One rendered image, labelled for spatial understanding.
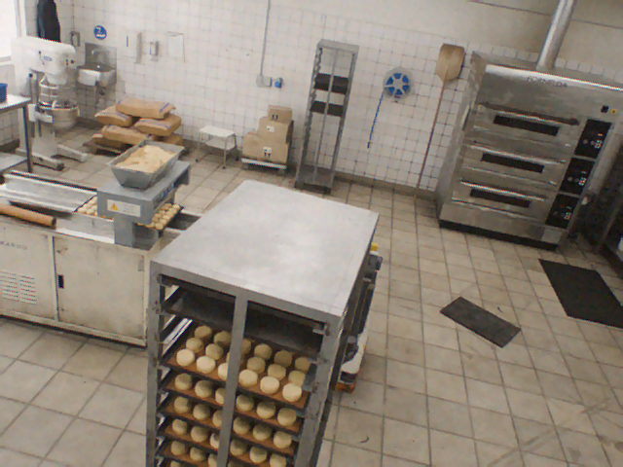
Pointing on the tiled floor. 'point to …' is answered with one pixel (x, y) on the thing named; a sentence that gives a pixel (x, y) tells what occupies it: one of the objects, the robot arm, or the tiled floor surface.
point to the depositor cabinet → (75, 277)
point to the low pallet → (118, 147)
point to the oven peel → (450, 67)
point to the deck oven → (525, 150)
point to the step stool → (218, 141)
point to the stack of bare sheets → (481, 321)
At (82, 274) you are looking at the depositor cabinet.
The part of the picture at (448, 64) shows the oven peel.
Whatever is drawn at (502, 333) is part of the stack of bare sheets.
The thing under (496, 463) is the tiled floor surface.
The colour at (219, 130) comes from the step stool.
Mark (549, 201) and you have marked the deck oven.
